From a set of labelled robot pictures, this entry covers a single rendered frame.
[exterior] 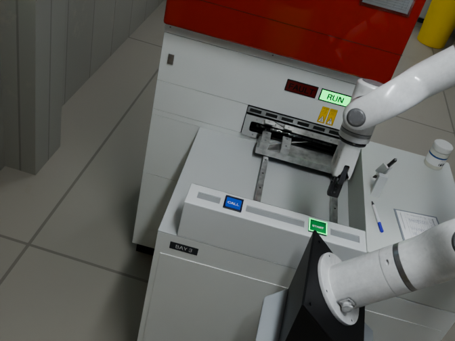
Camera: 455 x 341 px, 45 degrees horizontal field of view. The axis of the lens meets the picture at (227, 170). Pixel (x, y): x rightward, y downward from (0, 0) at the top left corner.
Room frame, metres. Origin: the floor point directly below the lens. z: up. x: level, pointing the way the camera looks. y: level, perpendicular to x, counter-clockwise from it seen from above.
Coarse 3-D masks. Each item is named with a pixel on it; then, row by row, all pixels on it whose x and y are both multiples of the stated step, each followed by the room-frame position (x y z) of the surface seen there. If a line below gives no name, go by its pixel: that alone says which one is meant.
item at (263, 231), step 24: (192, 192) 1.25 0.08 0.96; (216, 192) 1.28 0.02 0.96; (192, 216) 1.20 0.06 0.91; (216, 216) 1.20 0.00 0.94; (240, 216) 1.20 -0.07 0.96; (264, 216) 1.23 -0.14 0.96; (288, 216) 1.26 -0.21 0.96; (216, 240) 1.20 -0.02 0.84; (240, 240) 1.20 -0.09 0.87; (264, 240) 1.20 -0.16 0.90; (288, 240) 1.19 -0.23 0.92; (336, 240) 1.21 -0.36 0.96; (360, 240) 1.24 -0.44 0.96; (288, 264) 1.19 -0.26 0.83
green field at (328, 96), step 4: (324, 92) 1.82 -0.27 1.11; (328, 92) 1.82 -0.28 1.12; (320, 96) 1.82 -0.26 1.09; (324, 96) 1.82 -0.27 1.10; (328, 96) 1.82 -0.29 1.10; (332, 96) 1.82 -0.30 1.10; (336, 96) 1.82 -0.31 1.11; (340, 96) 1.82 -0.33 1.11; (344, 96) 1.82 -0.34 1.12; (328, 100) 1.82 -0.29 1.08; (332, 100) 1.82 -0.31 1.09; (336, 100) 1.82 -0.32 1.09; (340, 100) 1.82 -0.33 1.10; (344, 100) 1.82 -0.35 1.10; (348, 100) 1.82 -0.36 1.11; (340, 104) 1.82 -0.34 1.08; (344, 104) 1.82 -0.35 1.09
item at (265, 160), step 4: (264, 156) 1.70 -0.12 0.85; (268, 156) 1.70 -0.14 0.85; (264, 160) 1.67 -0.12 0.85; (264, 164) 1.64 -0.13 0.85; (260, 168) 1.65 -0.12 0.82; (264, 168) 1.62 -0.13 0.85; (260, 172) 1.59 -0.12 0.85; (264, 172) 1.60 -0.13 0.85; (260, 176) 1.57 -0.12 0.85; (264, 176) 1.57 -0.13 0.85; (260, 180) 1.54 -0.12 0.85; (260, 184) 1.52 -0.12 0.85; (260, 188) 1.50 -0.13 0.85; (256, 192) 1.47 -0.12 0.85; (260, 192) 1.48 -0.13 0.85; (256, 196) 1.45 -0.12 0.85; (260, 196) 1.45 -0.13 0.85; (256, 200) 1.43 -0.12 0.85; (260, 200) 1.43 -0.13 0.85
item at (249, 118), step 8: (248, 112) 1.82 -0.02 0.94; (248, 120) 1.81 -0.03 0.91; (256, 120) 1.81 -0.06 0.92; (264, 120) 1.81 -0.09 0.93; (272, 120) 1.81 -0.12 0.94; (248, 128) 1.81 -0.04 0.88; (280, 128) 1.81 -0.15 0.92; (288, 128) 1.81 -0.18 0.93; (296, 128) 1.81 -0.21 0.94; (304, 128) 1.82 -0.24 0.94; (256, 136) 1.81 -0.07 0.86; (272, 136) 1.81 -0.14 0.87; (312, 136) 1.81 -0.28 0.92; (320, 136) 1.81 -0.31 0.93; (328, 136) 1.81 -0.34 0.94; (296, 144) 1.81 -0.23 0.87; (304, 144) 1.82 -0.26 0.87; (336, 144) 1.81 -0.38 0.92; (320, 152) 1.81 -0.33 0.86; (328, 152) 1.81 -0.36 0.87
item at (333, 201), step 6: (330, 174) 1.73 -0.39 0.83; (330, 180) 1.69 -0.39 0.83; (330, 198) 1.57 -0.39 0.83; (336, 198) 1.56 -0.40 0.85; (330, 204) 1.54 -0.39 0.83; (336, 204) 1.52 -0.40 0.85; (330, 210) 1.50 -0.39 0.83; (336, 210) 1.49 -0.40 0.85; (330, 216) 1.47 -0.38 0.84; (336, 216) 1.46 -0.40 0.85; (336, 222) 1.43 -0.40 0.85
